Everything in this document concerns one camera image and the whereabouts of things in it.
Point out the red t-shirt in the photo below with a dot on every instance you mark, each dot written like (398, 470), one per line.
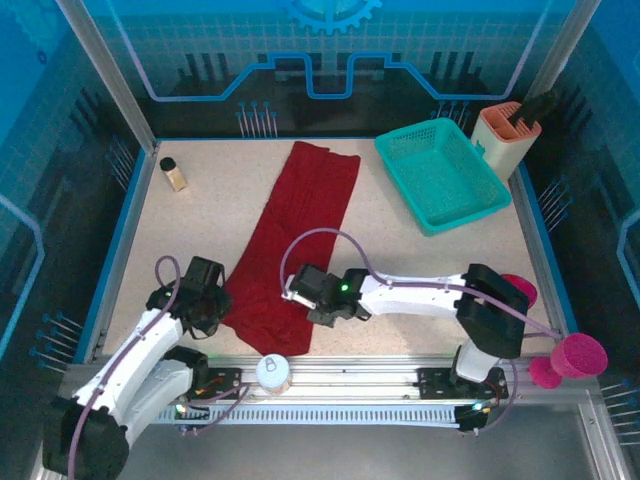
(310, 190)

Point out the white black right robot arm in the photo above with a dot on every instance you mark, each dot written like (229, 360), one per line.
(415, 297)

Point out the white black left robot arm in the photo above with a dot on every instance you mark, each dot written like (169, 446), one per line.
(140, 350)

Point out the tin can with pull tab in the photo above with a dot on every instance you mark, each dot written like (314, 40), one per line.
(273, 374)

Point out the black connector box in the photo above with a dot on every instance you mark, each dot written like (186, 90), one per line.
(470, 417)
(187, 415)

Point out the small bottle with black cap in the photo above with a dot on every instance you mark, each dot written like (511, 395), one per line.
(174, 175)

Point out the teal plastic basket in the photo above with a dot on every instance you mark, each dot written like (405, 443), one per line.
(440, 172)

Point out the pink bowl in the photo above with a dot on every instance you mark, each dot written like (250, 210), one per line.
(525, 290)

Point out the cream orange utensil holder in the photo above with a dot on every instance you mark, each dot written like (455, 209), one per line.
(502, 150)

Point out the pink goblet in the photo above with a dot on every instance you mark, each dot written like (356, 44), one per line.
(580, 356)

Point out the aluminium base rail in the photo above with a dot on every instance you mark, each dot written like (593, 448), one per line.
(350, 375)

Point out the aluminium frame post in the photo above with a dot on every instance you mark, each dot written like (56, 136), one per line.
(565, 45)
(105, 70)

